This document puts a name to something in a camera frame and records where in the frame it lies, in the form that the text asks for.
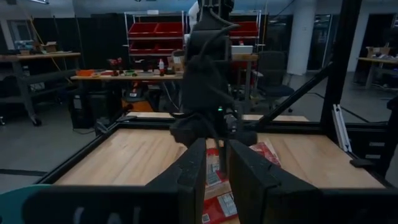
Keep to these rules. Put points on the white metal shelf rack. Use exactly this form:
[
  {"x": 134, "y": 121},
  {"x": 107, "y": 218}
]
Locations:
[{"x": 155, "y": 39}]

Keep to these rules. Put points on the orange tray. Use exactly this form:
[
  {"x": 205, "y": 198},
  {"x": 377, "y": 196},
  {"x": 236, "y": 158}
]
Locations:
[{"x": 85, "y": 73}]

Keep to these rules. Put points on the white box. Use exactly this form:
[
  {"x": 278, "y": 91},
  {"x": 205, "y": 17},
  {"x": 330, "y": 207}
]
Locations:
[{"x": 242, "y": 49}]

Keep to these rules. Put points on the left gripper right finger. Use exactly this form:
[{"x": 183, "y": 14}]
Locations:
[{"x": 258, "y": 189}]

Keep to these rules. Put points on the black office chair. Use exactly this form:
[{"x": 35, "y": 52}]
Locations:
[{"x": 272, "y": 68}]

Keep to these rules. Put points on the black table clamp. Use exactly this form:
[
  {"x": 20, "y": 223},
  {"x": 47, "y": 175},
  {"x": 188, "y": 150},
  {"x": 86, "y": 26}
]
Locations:
[{"x": 362, "y": 162}]

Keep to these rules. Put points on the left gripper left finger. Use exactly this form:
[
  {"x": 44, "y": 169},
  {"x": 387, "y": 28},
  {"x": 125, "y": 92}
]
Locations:
[{"x": 189, "y": 180}]

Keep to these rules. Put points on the wooden work table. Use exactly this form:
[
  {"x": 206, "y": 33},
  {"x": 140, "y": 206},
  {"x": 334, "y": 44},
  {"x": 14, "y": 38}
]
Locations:
[{"x": 124, "y": 77}]

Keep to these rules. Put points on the white bottle with red cap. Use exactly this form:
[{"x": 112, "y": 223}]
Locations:
[{"x": 161, "y": 67}]

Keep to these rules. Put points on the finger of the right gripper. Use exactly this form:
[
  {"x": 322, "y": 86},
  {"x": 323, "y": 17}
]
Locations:
[{"x": 222, "y": 155}]

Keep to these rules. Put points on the cardboard box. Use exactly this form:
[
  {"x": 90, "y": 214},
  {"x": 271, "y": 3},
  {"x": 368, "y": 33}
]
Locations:
[{"x": 49, "y": 47}]

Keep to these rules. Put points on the white aluminium bracket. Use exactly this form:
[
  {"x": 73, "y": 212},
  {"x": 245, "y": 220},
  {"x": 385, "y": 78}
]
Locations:
[{"x": 340, "y": 127}]

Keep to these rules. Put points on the teal plastic basket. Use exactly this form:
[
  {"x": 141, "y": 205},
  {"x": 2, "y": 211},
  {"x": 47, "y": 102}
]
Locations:
[{"x": 9, "y": 202}]

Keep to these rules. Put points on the wooden bench with grey frame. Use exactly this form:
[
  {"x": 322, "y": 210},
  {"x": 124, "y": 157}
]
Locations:
[{"x": 37, "y": 56}]

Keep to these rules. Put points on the red popcorn bag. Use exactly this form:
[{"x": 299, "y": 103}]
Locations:
[
  {"x": 264, "y": 152},
  {"x": 217, "y": 211},
  {"x": 214, "y": 174}
]

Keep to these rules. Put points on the white round pillar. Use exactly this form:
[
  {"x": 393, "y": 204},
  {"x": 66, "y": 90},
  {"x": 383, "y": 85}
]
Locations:
[{"x": 301, "y": 37}]

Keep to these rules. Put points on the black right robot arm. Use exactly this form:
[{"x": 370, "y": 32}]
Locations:
[{"x": 205, "y": 77}]

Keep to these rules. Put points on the orange shop vacuum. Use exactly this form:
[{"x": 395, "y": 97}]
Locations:
[{"x": 136, "y": 105}]

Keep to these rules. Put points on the red plastic storage bin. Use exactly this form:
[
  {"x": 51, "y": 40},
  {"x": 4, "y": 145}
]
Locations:
[
  {"x": 142, "y": 29},
  {"x": 245, "y": 28},
  {"x": 169, "y": 29}
]

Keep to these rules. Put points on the small wooden table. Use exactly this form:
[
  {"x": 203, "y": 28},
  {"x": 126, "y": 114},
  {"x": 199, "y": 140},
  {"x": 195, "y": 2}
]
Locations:
[{"x": 245, "y": 57}]

